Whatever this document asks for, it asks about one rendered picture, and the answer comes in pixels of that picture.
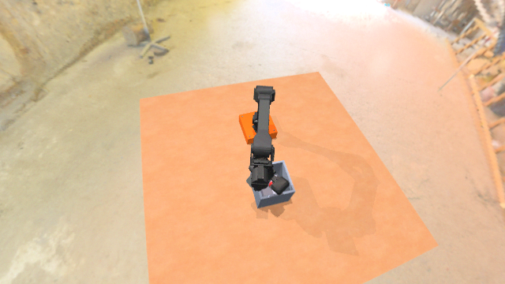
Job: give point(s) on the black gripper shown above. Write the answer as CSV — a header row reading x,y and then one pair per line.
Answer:
x,y
279,184

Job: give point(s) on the white square plate with hole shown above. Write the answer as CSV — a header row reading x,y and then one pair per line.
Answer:
x,y
267,191

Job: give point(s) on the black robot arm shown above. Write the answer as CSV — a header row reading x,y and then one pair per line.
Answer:
x,y
261,147

